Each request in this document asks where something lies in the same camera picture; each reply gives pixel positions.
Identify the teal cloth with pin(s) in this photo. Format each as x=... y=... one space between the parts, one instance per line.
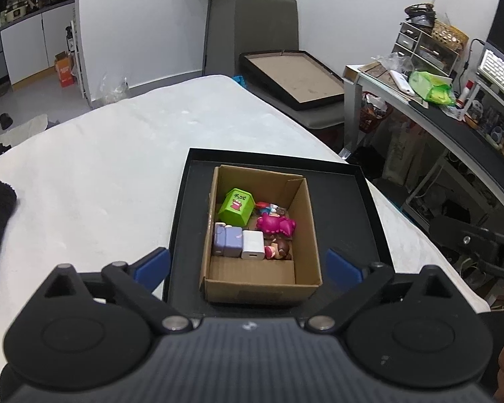
x=239 y=81

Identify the grey chair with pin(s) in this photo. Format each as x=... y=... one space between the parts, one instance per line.
x=264 y=21

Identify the purple toy block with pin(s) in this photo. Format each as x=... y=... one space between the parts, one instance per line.
x=227 y=241

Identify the white remote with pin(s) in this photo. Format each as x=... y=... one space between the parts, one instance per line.
x=401 y=82

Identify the black tray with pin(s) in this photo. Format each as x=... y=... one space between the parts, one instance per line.
x=344 y=210

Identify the grey desk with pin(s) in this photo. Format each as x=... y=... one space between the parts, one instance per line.
x=458 y=134

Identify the red blue figurine with mug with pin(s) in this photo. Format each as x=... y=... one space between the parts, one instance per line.
x=269 y=209

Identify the white desk shelf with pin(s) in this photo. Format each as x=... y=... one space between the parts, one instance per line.
x=472 y=105

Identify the green toy block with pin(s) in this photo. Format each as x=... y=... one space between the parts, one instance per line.
x=235 y=208

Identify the grey drawer organiser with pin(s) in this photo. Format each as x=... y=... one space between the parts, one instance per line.
x=424 y=52

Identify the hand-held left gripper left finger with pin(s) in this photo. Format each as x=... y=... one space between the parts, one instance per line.
x=151 y=265

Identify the white towel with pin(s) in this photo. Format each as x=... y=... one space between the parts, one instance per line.
x=21 y=132

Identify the clear plastic bag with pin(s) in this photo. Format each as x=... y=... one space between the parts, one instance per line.
x=113 y=90

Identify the black slipper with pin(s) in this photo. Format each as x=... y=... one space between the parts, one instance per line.
x=5 y=121

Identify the red basket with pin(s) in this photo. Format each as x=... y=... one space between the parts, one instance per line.
x=374 y=117

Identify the green plastic bag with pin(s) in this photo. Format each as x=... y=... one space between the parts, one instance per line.
x=430 y=88

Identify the white bottle red cap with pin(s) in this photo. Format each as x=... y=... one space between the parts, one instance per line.
x=466 y=93

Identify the orange box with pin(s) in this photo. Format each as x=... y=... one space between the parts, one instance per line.
x=64 y=71

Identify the brown cardboard box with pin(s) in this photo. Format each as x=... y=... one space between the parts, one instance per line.
x=256 y=289

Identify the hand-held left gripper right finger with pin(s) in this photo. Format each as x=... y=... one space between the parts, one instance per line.
x=342 y=268

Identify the pink toy figure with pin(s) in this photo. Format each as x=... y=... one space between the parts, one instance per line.
x=275 y=224

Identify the black picture frame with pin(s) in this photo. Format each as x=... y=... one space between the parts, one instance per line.
x=290 y=75

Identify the white keyboard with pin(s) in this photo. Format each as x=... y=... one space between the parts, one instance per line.
x=500 y=73

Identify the brown-haired doll figurine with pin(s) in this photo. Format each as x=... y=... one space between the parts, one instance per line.
x=279 y=248

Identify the woven basket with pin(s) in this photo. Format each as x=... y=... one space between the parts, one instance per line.
x=449 y=35

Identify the white tote bag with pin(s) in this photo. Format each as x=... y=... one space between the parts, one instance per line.
x=403 y=155

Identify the white grey cabinet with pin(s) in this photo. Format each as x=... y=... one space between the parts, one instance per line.
x=29 y=37

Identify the white charger plug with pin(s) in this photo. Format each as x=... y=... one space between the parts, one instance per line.
x=253 y=245

